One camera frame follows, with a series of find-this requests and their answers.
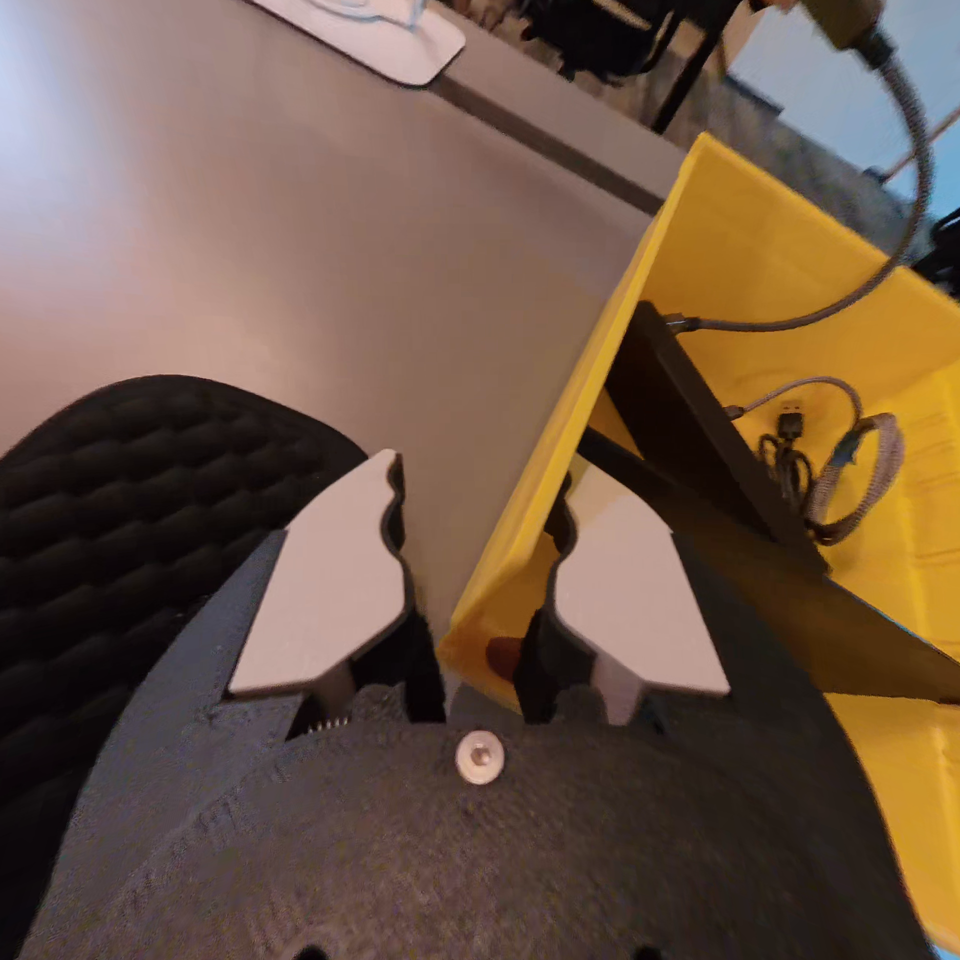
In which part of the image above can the white rounded pad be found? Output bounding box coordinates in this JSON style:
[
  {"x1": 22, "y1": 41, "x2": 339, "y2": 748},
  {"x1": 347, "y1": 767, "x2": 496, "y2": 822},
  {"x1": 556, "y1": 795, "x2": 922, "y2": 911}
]
[{"x1": 247, "y1": 0, "x2": 468, "y2": 88}]

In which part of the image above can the black desk frame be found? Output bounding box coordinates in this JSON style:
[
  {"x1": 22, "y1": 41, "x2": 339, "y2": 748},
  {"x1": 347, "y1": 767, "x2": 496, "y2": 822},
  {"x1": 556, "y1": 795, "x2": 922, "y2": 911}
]
[{"x1": 517, "y1": 0, "x2": 751, "y2": 138}]

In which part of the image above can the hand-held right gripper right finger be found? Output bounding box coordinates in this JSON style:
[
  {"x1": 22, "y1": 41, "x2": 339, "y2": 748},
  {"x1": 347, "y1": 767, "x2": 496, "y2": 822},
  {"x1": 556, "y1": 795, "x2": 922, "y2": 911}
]
[{"x1": 546, "y1": 457, "x2": 734, "y2": 727}]

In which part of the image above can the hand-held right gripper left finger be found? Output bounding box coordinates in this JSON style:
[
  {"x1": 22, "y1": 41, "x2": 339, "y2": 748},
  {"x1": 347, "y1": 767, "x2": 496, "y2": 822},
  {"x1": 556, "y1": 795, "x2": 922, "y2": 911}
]
[{"x1": 227, "y1": 448, "x2": 417, "y2": 715}]

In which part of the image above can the black cable black plug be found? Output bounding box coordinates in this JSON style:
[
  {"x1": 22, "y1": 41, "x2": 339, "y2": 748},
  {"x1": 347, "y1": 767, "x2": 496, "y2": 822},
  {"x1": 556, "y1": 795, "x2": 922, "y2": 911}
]
[{"x1": 756, "y1": 403, "x2": 817, "y2": 519}]

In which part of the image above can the long black usb hub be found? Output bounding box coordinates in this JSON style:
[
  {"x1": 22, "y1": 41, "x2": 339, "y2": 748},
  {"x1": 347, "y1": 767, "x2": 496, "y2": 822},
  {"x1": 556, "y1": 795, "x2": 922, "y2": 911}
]
[{"x1": 602, "y1": 300, "x2": 832, "y2": 577}]

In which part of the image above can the black textured mat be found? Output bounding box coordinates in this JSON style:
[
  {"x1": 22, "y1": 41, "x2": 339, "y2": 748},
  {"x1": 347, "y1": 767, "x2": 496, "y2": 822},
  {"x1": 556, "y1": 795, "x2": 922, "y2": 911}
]
[{"x1": 0, "y1": 373, "x2": 370, "y2": 935}]

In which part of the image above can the bin divider plate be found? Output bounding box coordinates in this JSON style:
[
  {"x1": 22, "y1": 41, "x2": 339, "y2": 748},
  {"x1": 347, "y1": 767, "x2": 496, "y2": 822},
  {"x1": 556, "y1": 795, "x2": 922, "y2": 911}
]
[{"x1": 576, "y1": 427, "x2": 960, "y2": 708}]

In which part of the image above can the thick black-white braided cable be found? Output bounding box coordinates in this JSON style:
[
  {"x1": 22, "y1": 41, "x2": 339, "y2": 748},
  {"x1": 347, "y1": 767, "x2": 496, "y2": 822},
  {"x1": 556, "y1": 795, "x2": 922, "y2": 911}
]
[{"x1": 666, "y1": 0, "x2": 936, "y2": 336}]

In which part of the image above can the light grey braided cable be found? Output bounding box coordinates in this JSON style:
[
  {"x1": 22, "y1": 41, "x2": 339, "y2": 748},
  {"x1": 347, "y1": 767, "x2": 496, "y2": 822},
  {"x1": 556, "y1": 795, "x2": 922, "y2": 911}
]
[{"x1": 726, "y1": 375, "x2": 906, "y2": 546}]

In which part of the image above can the large yellow storage bin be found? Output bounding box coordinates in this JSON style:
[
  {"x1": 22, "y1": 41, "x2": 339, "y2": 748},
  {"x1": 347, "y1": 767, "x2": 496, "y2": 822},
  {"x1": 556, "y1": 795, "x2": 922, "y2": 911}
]
[{"x1": 437, "y1": 132, "x2": 960, "y2": 960}]

